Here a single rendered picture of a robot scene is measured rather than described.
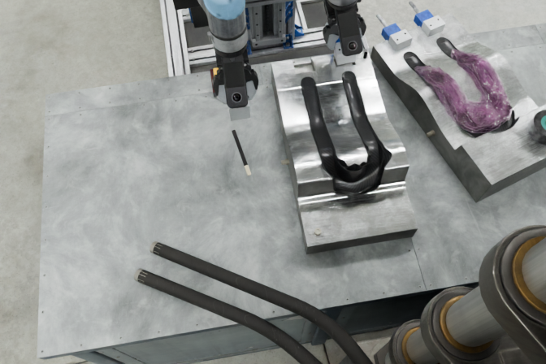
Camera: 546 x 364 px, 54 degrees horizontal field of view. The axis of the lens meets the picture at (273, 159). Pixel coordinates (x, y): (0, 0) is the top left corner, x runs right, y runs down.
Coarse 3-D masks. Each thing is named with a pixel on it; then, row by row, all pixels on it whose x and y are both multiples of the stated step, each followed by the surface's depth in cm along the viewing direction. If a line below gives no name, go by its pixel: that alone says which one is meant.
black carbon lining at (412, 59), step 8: (440, 40) 148; (448, 40) 147; (440, 48) 146; (448, 48) 147; (456, 48) 146; (408, 56) 145; (416, 56) 145; (448, 56) 144; (408, 64) 144; (416, 64) 144; (424, 64) 143; (512, 112) 134; (512, 120) 134; (496, 128) 133; (504, 128) 133
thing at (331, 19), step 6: (324, 0) 125; (324, 6) 129; (330, 6) 124; (336, 6) 117; (342, 6) 116; (348, 6) 116; (330, 12) 123; (330, 18) 124; (360, 18) 123; (330, 24) 124; (336, 24) 123; (330, 30) 125; (336, 30) 126
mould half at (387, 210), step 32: (288, 64) 140; (320, 64) 140; (288, 96) 136; (320, 96) 136; (288, 128) 132; (352, 128) 130; (384, 128) 129; (320, 160) 122; (352, 160) 122; (320, 192) 125; (384, 192) 126; (320, 224) 123; (352, 224) 123; (384, 224) 123; (416, 224) 123
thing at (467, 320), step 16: (544, 240) 45; (528, 256) 48; (544, 256) 44; (528, 272) 47; (544, 272) 44; (544, 288) 45; (464, 304) 64; (480, 304) 58; (448, 320) 69; (464, 320) 64; (480, 320) 60; (416, 336) 86; (464, 336) 66; (480, 336) 63; (496, 336) 61; (384, 352) 113; (416, 352) 87
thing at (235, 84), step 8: (240, 56) 112; (224, 64) 112; (232, 64) 112; (240, 64) 112; (224, 72) 112; (232, 72) 112; (240, 72) 112; (224, 80) 112; (232, 80) 112; (240, 80) 112; (224, 88) 113; (232, 88) 112; (240, 88) 112; (232, 96) 112; (240, 96) 112; (232, 104) 112; (240, 104) 112
